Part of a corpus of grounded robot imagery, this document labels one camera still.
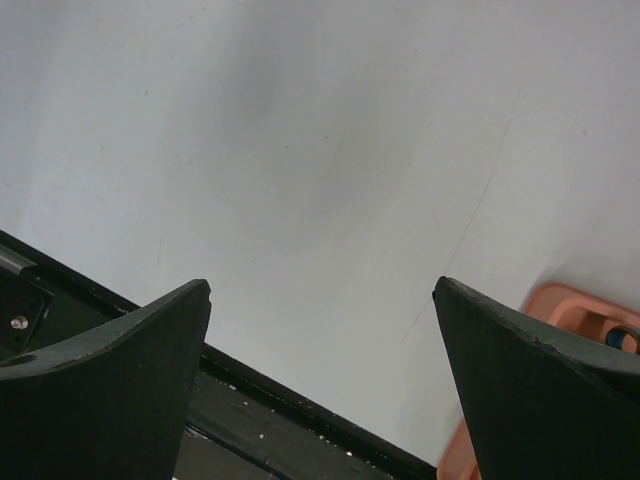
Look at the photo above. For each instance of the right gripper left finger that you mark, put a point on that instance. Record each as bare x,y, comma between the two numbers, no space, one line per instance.
109,403

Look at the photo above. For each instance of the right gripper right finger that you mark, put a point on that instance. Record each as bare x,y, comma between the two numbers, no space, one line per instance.
539,402

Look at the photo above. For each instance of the blue striped ceramic mug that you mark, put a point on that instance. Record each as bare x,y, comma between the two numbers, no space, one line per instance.
624,338

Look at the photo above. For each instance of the orange plastic tray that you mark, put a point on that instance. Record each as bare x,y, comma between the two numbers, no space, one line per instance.
563,307

